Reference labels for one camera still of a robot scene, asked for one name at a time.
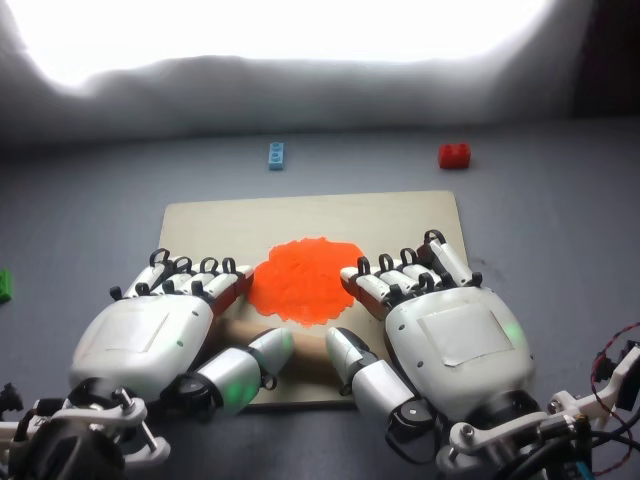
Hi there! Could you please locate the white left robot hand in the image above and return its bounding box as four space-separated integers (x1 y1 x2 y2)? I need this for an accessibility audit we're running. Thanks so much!
67 247 296 422

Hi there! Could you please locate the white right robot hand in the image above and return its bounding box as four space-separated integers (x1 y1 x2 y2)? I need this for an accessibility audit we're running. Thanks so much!
323 227 537 462

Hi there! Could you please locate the wooden rolling pin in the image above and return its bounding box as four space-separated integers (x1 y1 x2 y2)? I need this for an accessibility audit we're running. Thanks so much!
207 318 335 390

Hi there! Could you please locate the grey table cloth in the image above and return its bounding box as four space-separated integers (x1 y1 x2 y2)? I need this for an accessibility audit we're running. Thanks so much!
0 117 640 480

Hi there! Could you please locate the orange clay dough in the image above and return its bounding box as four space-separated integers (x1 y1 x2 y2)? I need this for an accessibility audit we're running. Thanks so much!
247 236 364 329

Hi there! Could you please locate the red toy brick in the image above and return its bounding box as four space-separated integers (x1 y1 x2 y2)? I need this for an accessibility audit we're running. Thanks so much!
438 142 474 171

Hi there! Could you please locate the light wooden board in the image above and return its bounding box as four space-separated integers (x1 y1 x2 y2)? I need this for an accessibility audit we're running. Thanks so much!
162 190 471 407

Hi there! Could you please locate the light blue toy brick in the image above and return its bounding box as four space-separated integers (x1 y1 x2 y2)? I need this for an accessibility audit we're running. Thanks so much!
266 141 291 172

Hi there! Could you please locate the white backdrop sheet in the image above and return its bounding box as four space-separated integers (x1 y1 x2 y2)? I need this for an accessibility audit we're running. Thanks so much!
0 0 640 149

